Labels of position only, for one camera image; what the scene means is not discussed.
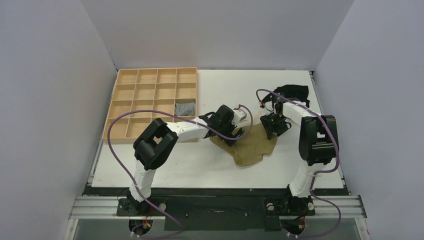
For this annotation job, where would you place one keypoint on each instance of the rolled striped grey underwear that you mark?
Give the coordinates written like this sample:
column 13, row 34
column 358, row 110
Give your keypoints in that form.
column 185, row 109

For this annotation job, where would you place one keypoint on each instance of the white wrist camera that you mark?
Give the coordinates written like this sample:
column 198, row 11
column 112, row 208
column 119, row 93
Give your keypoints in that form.
column 238, row 116
column 267, row 105

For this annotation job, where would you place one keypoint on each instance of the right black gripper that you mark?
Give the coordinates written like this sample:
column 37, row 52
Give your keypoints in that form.
column 274, row 126

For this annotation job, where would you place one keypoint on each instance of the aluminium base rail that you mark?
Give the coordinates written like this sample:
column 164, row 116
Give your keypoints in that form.
column 207, row 213

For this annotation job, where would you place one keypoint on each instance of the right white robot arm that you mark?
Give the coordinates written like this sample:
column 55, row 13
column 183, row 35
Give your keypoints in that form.
column 318, row 137

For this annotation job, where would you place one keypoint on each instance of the wooden compartment tray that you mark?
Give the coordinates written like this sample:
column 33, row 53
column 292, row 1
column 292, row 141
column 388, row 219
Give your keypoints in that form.
column 139, row 94

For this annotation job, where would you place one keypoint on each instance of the olive and cream underwear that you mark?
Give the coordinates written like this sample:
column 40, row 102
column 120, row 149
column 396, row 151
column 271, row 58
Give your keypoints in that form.
column 251, row 149

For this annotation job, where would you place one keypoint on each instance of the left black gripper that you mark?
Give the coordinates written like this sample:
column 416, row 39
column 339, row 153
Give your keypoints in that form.
column 232, row 127

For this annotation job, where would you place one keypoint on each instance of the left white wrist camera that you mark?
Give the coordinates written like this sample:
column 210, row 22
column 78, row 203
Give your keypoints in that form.
column 238, row 116

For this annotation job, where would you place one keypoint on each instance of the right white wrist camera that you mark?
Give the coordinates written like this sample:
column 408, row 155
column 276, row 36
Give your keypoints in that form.
column 267, row 105

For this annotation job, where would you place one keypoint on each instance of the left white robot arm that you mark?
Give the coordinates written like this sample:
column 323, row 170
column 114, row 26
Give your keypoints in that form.
column 154, row 146

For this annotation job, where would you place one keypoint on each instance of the black underwear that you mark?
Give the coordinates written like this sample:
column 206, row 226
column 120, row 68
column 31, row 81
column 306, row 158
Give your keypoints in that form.
column 293, row 91

